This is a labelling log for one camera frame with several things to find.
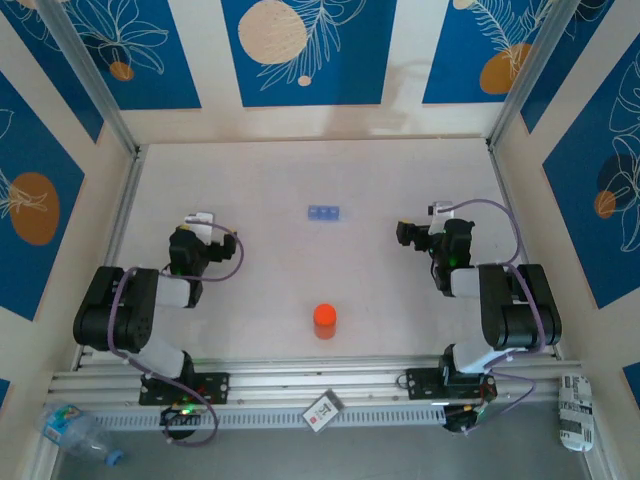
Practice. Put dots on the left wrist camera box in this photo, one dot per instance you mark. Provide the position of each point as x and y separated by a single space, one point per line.
200 218

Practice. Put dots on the aluminium base frame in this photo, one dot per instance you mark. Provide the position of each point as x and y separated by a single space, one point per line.
320 375

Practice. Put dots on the aluminium corner post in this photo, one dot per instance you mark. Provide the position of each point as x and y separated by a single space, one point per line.
512 100
96 85

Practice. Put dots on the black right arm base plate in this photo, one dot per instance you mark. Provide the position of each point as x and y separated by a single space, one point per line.
420 382

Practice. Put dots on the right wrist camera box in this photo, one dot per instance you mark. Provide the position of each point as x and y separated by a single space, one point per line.
442 207

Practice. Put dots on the small controller board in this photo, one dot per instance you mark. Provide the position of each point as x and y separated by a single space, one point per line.
462 422
182 412

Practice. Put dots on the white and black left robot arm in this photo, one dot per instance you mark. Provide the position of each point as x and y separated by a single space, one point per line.
125 320

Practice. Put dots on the clear plastic water bottle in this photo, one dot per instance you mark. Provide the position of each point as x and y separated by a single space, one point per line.
70 430

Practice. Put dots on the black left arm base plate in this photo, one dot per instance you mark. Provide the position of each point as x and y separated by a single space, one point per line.
220 387

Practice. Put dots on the blue pill organizer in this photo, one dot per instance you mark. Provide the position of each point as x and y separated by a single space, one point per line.
324 213

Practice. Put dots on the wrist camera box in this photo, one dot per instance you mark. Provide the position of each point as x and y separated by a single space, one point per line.
442 207
200 218

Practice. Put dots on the white card with red tag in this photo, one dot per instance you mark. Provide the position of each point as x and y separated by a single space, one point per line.
322 411

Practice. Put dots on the orange bottle cap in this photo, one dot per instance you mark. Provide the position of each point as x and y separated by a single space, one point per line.
325 314

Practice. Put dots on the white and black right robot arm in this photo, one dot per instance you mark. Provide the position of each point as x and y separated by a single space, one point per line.
520 320

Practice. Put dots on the aluminium side rail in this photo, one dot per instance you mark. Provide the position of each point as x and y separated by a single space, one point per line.
501 175
126 200

